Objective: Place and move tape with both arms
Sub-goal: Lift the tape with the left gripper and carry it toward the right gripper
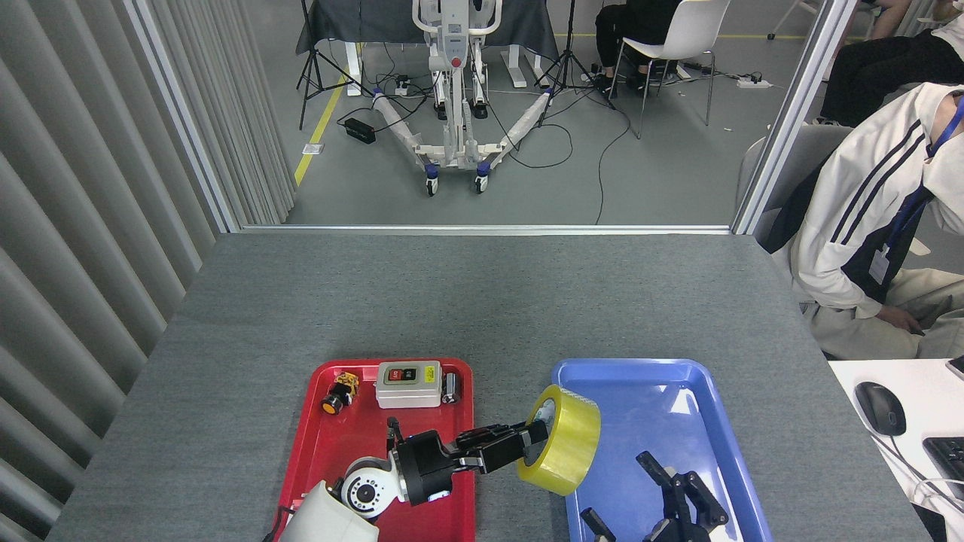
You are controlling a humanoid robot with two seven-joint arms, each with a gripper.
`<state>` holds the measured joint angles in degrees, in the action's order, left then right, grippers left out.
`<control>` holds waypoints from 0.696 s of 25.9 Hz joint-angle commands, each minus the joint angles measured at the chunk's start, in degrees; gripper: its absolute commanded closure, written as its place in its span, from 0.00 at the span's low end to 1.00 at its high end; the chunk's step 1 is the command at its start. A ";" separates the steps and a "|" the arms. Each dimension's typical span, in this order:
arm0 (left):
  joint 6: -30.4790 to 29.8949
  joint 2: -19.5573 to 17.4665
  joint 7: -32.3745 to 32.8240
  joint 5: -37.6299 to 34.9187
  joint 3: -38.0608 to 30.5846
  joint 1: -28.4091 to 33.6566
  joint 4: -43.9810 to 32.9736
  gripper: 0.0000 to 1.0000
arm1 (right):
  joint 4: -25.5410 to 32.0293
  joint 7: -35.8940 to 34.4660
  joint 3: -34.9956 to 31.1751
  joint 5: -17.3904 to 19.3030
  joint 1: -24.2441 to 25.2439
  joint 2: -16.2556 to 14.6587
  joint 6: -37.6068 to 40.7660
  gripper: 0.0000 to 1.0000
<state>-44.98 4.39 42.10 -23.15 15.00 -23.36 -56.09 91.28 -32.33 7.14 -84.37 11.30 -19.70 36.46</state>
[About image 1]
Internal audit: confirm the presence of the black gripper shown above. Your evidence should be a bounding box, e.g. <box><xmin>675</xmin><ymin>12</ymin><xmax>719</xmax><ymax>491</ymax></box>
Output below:
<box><xmin>579</xmin><ymin>450</ymin><xmax>730</xmax><ymax>542</ymax></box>
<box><xmin>392</xmin><ymin>422</ymin><xmax>551</xmax><ymax>507</ymax></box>

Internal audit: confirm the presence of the yellow tape roll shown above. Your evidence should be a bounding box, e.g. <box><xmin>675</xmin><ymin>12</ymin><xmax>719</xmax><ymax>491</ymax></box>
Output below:
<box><xmin>517</xmin><ymin>384</ymin><xmax>602</xmax><ymax>497</ymax></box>

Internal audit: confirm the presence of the person's hand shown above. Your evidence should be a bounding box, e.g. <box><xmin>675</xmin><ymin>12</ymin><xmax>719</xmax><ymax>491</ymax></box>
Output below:
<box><xmin>876</xmin><ymin>305</ymin><xmax>926</xmax><ymax>336</ymax></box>

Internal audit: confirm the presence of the blue plastic tray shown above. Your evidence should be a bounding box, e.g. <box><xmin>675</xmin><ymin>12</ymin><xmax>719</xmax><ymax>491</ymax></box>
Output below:
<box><xmin>551</xmin><ymin>358</ymin><xmax>773</xmax><ymax>542</ymax></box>

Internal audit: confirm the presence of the red plastic tray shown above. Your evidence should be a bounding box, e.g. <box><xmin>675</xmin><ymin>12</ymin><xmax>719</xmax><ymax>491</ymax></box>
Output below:
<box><xmin>271</xmin><ymin>358</ymin><xmax>477</xmax><ymax>542</ymax></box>

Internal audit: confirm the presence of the yellow black push button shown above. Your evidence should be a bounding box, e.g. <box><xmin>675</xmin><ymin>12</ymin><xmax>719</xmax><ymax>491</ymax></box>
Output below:
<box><xmin>321</xmin><ymin>371</ymin><xmax>360</xmax><ymax>416</ymax></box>

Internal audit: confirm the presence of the black computer mouse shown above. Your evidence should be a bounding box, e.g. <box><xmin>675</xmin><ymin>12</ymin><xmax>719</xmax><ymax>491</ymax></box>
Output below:
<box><xmin>854</xmin><ymin>382</ymin><xmax>907</xmax><ymax>437</ymax></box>

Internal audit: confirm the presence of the black keyboard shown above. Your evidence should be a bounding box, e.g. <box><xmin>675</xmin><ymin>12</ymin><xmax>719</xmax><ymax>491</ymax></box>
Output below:
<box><xmin>923</xmin><ymin>437</ymin><xmax>964</xmax><ymax>501</ymax></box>

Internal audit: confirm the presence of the grey chair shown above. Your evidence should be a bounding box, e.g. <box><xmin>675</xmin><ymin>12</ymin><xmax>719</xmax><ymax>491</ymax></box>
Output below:
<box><xmin>736</xmin><ymin>124</ymin><xmax>859</xmax><ymax>242</ymax></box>

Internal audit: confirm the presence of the white wheeled stand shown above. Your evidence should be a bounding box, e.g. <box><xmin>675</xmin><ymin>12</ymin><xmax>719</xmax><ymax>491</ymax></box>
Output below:
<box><xmin>371</xmin><ymin>0</ymin><xmax>554</xmax><ymax>196</ymax></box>

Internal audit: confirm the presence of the black tripod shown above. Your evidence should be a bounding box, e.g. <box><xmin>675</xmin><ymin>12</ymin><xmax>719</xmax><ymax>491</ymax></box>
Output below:
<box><xmin>536</xmin><ymin>0</ymin><xmax>617</xmax><ymax>129</ymax></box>
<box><xmin>296</xmin><ymin>0</ymin><xmax>374</xmax><ymax>130</ymax></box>

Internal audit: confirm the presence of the person on white chair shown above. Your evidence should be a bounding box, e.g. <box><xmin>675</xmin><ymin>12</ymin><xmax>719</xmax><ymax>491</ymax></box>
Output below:
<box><xmin>595</xmin><ymin>0</ymin><xmax>682</xmax><ymax>95</ymax></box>

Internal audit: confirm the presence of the table with dark cloth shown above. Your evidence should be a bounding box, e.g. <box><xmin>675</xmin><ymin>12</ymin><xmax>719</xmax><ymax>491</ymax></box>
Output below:
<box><xmin>295</xmin><ymin>0</ymin><xmax>560</xmax><ymax>97</ymax></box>

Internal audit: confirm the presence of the white chair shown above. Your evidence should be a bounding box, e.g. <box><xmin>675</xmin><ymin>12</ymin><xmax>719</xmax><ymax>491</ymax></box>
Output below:
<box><xmin>609</xmin><ymin>0</ymin><xmax>731</xmax><ymax>140</ymax></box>

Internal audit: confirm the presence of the person in black trousers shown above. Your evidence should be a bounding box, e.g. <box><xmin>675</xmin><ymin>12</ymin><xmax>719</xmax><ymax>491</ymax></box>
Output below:
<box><xmin>819</xmin><ymin>0</ymin><xmax>964</xmax><ymax>129</ymax></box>

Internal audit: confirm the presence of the white switch box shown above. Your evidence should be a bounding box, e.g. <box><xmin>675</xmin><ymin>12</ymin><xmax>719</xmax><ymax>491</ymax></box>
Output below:
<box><xmin>375</xmin><ymin>361</ymin><xmax>443</xmax><ymax>409</ymax></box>

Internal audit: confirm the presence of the silver rail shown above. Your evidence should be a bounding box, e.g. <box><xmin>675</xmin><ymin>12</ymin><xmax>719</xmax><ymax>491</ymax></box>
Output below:
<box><xmin>239</xmin><ymin>224</ymin><xmax>735</xmax><ymax>236</ymax></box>

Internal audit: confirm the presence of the white cable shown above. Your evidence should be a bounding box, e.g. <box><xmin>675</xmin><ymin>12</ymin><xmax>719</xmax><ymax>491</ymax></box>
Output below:
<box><xmin>874</xmin><ymin>435</ymin><xmax>964</xmax><ymax>514</ymax></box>

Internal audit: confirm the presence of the long black floor cable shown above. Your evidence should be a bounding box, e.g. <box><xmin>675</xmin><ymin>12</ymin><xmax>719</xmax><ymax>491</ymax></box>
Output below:
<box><xmin>595</xmin><ymin>105</ymin><xmax>633</xmax><ymax>225</ymax></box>

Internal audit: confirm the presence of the blue lanyard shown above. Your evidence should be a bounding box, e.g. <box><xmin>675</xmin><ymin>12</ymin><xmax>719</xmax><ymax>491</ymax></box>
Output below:
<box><xmin>881</xmin><ymin>94</ymin><xmax>964</xmax><ymax>253</ymax></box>

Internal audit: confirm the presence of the silver post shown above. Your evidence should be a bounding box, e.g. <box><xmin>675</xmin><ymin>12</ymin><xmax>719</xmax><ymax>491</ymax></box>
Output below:
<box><xmin>731</xmin><ymin>0</ymin><xmax>859</xmax><ymax>236</ymax></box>

